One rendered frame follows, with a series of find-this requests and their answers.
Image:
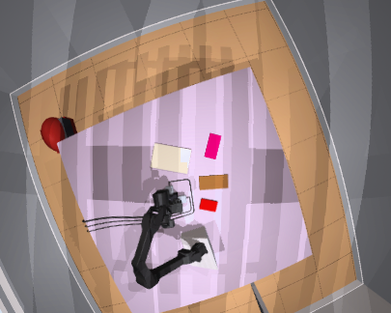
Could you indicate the magenta flat rectangular slab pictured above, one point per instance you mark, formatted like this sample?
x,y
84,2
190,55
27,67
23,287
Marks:
x,y
213,145

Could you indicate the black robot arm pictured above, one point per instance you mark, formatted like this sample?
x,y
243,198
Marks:
x,y
150,225

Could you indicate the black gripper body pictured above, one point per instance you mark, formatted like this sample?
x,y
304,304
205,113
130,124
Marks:
x,y
172,222

